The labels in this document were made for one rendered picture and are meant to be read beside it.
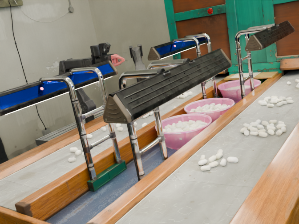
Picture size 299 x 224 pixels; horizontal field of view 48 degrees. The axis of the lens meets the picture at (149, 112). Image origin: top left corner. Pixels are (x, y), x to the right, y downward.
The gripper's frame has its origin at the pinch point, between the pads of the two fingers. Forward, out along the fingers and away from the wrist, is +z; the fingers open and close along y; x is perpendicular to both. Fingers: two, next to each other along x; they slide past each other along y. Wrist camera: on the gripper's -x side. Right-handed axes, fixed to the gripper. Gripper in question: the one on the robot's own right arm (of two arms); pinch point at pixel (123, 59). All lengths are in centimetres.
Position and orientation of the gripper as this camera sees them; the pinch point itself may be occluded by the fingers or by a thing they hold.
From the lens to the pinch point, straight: 189.6
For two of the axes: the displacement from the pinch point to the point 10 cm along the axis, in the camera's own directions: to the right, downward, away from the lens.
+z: 8.1, 0.3, -5.9
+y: 5.7, -3.2, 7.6
